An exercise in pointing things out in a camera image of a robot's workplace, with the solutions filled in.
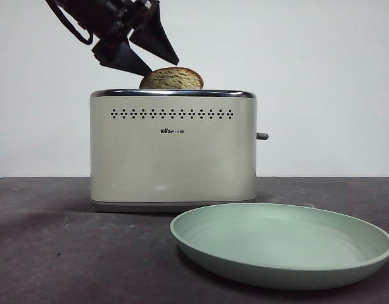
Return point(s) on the large toast bread slice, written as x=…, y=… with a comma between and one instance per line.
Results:
x=175, y=79

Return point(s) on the cream toaster with chrome top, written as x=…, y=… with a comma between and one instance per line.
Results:
x=172, y=164

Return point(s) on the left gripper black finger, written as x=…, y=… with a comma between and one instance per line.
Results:
x=156, y=39
x=121, y=57

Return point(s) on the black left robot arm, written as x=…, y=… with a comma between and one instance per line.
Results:
x=96, y=16

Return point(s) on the grey toaster lever knob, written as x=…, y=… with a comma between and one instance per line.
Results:
x=263, y=136

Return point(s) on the pale green round plate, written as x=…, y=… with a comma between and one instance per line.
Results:
x=277, y=269

